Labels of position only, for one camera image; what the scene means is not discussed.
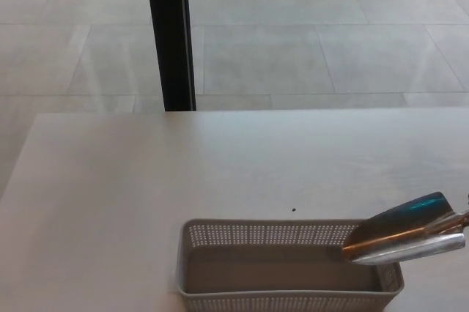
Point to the grey perforated plastic basket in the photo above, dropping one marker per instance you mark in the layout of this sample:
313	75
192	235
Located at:
256	297

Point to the black vertical post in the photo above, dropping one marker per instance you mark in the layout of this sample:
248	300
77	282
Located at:
170	33

